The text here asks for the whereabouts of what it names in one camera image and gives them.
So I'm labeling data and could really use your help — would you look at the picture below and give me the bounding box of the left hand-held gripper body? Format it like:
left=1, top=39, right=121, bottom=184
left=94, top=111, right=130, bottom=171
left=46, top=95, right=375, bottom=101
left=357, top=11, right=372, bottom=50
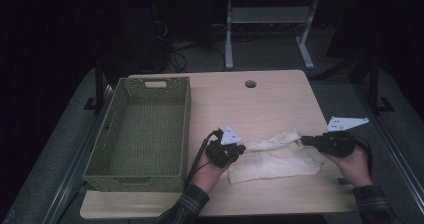
left=204, top=123, right=243, bottom=169

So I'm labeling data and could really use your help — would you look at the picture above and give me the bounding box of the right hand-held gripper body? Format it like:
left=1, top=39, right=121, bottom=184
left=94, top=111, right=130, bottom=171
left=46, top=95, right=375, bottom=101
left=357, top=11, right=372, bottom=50
left=315, top=116, right=370, bottom=159

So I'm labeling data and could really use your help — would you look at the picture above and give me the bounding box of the white cloth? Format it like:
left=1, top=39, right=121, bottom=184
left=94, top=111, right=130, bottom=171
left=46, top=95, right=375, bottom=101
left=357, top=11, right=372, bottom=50
left=228, top=128, right=326, bottom=185

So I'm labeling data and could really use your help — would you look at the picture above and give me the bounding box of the green perforated plastic basket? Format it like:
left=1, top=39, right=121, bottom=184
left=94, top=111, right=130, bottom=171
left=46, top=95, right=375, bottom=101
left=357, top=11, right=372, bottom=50
left=82, top=76, right=192, bottom=194

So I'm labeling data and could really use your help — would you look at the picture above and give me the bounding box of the person's left hand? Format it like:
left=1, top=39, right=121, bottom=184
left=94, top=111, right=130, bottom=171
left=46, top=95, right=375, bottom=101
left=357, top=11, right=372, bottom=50
left=190, top=153, right=230, bottom=195

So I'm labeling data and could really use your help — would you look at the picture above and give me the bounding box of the person's right hand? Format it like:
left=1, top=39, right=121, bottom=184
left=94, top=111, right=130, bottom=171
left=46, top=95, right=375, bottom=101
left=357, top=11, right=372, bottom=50
left=321, top=145, right=374, bottom=188

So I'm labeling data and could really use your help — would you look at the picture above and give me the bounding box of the black metal stand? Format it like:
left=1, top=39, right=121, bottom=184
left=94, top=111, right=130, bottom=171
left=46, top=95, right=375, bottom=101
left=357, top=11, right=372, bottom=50
left=368, top=55, right=396, bottom=114
left=83, top=60, right=108, bottom=113

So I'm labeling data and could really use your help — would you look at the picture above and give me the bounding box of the right hand-held gripper black cable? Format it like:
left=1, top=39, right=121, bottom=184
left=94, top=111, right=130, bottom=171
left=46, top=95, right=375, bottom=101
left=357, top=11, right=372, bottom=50
left=353, top=135, right=375, bottom=178

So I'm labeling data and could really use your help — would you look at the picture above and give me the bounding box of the aluminium floor rail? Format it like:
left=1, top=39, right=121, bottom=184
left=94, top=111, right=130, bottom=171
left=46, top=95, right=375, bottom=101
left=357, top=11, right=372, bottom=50
left=354, top=83, right=424, bottom=215
left=43, top=83, right=114, bottom=224

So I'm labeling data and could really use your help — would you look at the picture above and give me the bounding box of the tangle of floor cables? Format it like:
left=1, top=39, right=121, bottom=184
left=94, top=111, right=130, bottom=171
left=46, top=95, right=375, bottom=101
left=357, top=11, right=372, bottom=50
left=168, top=41, right=228, bottom=74

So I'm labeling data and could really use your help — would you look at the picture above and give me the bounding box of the white metal desk frame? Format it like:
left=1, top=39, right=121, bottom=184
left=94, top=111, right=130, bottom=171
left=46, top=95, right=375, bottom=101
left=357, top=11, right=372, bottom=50
left=213, top=0, right=369, bottom=71

